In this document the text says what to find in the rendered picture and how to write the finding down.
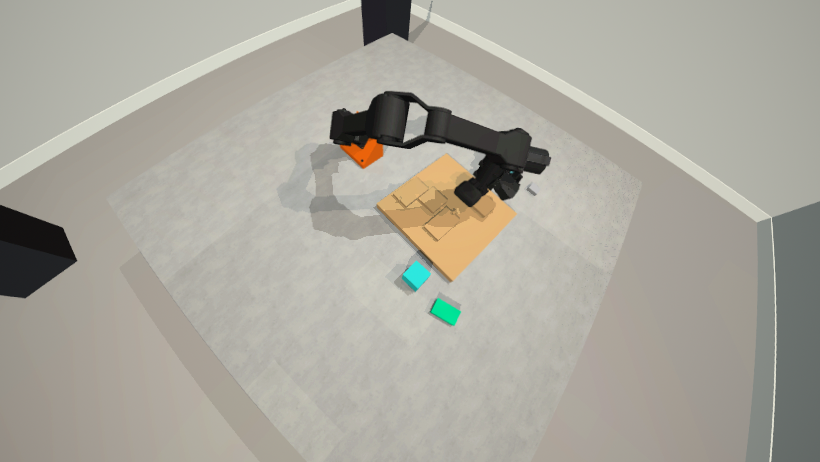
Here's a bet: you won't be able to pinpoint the green rectangular block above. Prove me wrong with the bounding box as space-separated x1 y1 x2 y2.
431 298 461 325

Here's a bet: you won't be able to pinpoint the cyan cube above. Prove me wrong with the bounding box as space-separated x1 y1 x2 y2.
402 260 431 292

